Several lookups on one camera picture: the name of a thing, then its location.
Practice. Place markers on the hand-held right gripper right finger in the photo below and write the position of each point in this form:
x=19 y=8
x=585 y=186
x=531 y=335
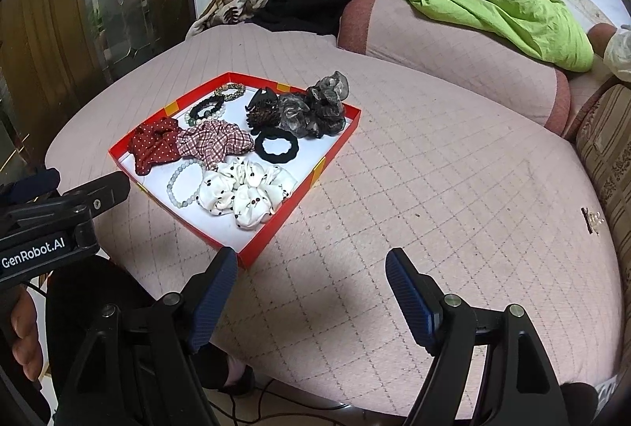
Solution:
x=409 y=303

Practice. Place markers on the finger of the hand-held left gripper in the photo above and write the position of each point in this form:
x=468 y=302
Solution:
x=29 y=183
x=98 y=194

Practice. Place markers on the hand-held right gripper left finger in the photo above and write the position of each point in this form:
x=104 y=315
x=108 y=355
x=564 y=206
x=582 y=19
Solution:
x=214 y=303

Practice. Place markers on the red polka dot scrunchie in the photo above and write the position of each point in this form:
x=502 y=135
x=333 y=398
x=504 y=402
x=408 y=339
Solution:
x=153 y=145

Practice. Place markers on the red cardboard box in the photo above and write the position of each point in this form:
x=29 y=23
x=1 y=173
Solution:
x=282 y=216

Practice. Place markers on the white cherry print scrunchie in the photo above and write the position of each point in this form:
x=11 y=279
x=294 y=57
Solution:
x=246 y=194

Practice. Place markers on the red plaid scrunchie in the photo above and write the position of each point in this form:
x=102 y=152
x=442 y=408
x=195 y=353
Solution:
x=212 y=140

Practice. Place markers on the leopard print scrunchie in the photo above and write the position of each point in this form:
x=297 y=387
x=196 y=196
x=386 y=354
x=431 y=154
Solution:
x=240 y=92

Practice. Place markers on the brown glitter claw hair clip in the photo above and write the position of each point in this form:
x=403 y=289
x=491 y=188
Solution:
x=263 y=118

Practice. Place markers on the black claw hair clip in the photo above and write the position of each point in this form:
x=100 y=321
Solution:
x=266 y=93

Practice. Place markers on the silver grey satin scrunchie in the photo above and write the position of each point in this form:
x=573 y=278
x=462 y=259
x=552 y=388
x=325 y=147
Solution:
x=296 y=115

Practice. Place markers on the dark sheer organza scrunchie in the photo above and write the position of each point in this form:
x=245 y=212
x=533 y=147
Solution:
x=328 y=108

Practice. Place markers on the person's left hand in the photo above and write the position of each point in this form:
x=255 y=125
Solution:
x=27 y=332

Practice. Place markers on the pink quilted sofa cover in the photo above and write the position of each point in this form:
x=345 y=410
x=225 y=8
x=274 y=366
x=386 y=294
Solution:
x=419 y=234

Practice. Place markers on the black shoe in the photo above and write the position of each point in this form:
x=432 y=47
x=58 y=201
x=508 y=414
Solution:
x=241 y=384

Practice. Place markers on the wooden door with glass panel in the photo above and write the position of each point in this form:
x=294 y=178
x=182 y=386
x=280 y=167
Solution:
x=49 y=37

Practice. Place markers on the black hair barrette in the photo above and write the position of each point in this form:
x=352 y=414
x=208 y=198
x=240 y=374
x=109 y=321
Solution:
x=586 y=216

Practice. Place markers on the clear claw hair clip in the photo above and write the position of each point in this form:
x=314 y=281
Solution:
x=596 y=223

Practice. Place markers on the pink bolster cushion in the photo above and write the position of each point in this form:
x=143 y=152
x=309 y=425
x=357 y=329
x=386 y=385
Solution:
x=443 y=61

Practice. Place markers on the striped floral sofa cushion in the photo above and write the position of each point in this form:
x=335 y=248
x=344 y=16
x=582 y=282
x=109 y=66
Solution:
x=611 y=150

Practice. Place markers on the black cloth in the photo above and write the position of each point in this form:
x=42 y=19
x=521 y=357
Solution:
x=315 y=2

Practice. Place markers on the bright green cloth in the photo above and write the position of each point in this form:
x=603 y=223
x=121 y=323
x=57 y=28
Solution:
x=493 y=22

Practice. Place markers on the white cloth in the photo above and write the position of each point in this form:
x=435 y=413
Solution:
x=621 y=54

